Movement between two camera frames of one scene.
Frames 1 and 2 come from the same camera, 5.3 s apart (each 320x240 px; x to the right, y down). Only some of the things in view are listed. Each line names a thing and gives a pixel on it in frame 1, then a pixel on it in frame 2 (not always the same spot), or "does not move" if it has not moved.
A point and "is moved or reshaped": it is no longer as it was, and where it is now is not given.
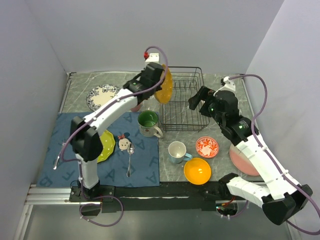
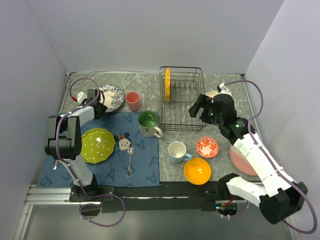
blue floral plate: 99,95 does not move
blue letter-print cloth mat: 135,161 does not move
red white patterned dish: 207,147 does not move
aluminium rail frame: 52,196 does not move
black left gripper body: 155,89 to 103,109
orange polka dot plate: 165,94 is moved or reshaped
